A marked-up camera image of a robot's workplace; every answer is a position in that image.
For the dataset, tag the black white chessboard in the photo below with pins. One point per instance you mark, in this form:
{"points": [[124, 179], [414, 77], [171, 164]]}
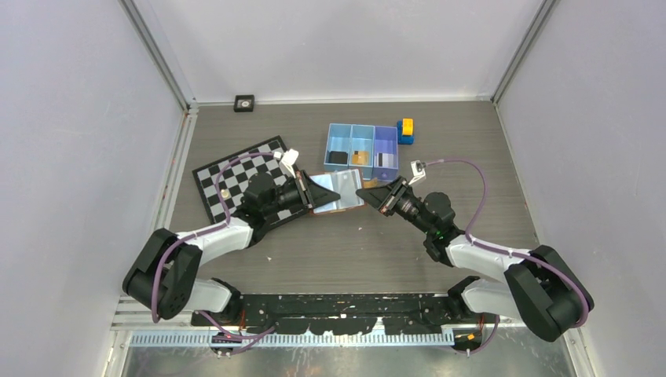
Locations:
{"points": [[233, 173]]}

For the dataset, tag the blue yellow toy block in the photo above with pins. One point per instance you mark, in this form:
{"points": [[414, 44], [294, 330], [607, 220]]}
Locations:
{"points": [[405, 131]]}

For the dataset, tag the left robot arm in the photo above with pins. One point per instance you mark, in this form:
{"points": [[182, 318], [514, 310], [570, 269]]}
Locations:
{"points": [[164, 275]]}

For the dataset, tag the light blue left bin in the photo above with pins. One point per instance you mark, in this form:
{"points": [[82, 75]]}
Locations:
{"points": [[338, 139]]}

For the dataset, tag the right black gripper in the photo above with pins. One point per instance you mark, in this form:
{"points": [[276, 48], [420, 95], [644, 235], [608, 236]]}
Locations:
{"points": [[382, 197]]}

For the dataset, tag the small black square box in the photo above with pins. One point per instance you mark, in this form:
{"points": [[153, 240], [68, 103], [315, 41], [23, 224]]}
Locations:
{"points": [[244, 103]]}

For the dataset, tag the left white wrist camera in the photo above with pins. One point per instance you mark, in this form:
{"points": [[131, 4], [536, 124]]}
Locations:
{"points": [[286, 161]]}

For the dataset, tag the brown leather card holder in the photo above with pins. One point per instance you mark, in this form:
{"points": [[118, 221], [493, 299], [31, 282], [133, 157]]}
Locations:
{"points": [[345, 183]]}

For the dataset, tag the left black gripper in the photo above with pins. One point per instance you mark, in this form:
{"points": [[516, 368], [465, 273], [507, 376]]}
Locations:
{"points": [[312, 194]]}

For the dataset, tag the orange card in bin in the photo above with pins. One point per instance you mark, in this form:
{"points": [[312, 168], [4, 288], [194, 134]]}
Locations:
{"points": [[360, 158]]}

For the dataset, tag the light blue bin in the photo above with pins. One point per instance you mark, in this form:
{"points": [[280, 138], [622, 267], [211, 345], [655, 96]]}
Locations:
{"points": [[362, 139], [338, 139]]}

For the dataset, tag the light blue middle bin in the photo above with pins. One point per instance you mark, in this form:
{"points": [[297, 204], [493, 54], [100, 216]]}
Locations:
{"points": [[362, 139]]}

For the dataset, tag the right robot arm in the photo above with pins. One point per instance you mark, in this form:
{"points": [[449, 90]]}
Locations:
{"points": [[535, 286]]}

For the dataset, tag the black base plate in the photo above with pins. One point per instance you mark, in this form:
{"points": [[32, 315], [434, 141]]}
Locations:
{"points": [[344, 314]]}

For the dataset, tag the silver black card in bin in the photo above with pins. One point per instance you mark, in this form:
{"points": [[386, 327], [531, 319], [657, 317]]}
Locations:
{"points": [[386, 160]]}

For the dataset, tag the purple right bin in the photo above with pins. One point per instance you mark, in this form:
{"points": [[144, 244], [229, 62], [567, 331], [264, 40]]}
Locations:
{"points": [[385, 141]]}

